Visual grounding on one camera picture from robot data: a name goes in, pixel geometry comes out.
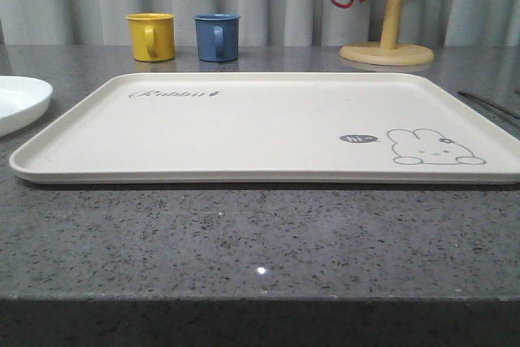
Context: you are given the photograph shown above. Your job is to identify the white round plate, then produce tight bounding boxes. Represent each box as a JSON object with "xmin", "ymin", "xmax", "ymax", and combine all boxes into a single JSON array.
[{"xmin": 1, "ymin": 76, "xmax": 53, "ymax": 136}]

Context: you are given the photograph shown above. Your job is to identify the cream rabbit print tray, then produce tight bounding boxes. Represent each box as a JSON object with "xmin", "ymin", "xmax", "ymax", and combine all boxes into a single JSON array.
[{"xmin": 10, "ymin": 72, "xmax": 519, "ymax": 184}]

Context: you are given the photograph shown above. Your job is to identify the blue enamel mug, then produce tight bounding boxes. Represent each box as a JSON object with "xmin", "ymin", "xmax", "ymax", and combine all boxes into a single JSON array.
[{"xmin": 193, "ymin": 14, "xmax": 240, "ymax": 63}]

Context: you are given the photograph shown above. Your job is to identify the yellow enamel mug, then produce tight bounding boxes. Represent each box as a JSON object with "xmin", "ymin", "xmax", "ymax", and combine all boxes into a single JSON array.
[{"xmin": 126, "ymin": 12, "xmax": 176, "ymax": 62}]

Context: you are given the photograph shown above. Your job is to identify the wooden mug tree stand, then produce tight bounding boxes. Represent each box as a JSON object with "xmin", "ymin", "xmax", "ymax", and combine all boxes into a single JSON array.
[{"xmin": 339, "ymin": 0, "xmax": 434, "ymax": 66}]

